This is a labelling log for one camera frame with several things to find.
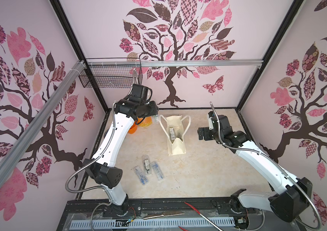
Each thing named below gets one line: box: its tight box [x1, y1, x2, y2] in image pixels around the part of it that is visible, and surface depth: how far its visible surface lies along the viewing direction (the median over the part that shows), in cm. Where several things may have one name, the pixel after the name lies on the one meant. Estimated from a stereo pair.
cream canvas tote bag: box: [158, 114, 192, 156], surface depth 95 cm
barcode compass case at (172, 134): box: [169, 126, 176, 144], surface depth 97 cm
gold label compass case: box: [141, 154, 152, 175], surface depth 89 cm
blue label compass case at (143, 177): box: [133, 165, 149, 186], surface depth 85 cm
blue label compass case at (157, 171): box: [150, 160, 165, 182], surface depth 87 cm
